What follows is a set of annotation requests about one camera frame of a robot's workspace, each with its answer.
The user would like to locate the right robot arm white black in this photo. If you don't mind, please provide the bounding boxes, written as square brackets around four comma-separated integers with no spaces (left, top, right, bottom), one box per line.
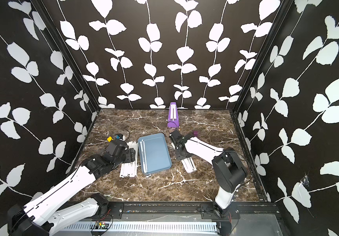
[169,130,248,218]

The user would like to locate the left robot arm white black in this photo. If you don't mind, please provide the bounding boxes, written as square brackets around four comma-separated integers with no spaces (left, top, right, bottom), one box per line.
[7,139,138,236]

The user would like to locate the blue storage box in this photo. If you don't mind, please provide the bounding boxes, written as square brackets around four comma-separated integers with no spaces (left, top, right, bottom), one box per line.
[138,133,172,176]

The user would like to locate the purple metronome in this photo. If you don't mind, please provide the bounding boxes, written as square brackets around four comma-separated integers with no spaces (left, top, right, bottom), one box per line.
[167,102,180,128]

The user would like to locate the left pile white straw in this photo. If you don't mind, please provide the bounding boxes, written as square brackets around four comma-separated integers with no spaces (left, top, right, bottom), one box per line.
[119,141,138,178]

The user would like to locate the pile white straw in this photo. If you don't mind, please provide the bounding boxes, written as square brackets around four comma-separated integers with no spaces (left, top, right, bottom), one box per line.
[181,157,197,173]
[119,141,138,178]

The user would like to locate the right pile white straw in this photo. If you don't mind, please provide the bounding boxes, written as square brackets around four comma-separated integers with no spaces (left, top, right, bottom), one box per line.
[181,157,197,173]

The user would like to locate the small electronics board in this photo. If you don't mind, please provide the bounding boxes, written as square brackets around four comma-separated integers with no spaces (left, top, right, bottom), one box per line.
[92,221,110,231]

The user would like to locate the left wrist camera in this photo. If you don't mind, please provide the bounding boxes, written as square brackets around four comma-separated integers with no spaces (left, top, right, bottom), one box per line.
[113,133,125,141]

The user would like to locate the white perforated cable duct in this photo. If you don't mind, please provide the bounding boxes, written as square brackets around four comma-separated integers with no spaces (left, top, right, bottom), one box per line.
[60,221,220,234]

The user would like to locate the black mounting rail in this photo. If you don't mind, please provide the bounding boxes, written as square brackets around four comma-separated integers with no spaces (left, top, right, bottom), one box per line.
[87,202,281,221]

